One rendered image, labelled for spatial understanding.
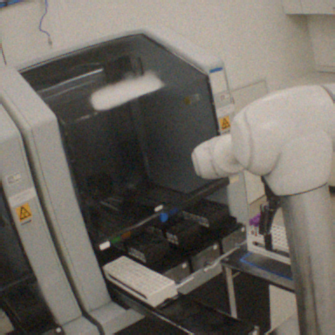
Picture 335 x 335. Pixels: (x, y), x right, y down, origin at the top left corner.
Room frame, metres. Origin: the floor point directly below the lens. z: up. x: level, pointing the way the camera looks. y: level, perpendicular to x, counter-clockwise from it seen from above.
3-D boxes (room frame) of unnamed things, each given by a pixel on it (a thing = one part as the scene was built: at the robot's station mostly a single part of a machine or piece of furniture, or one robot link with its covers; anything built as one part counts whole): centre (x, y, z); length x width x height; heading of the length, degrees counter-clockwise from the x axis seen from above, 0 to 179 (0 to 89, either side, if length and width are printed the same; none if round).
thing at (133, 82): (1.79, 0.17, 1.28); 0.61 x 0.51 x 0.63; 124
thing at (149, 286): (1.38, 0.18, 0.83); 0.30 x 0.10 x 0.06; 34
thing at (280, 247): (1.30, -0.33, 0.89); 0.30 x 0.10 x 0.06; 32
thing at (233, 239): (1.91, -0.02, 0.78); 0.73 x 0.14 x 0.09; 34
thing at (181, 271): (1.74, 0.24, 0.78); 0.73 x 0.14 x 0.09; 34
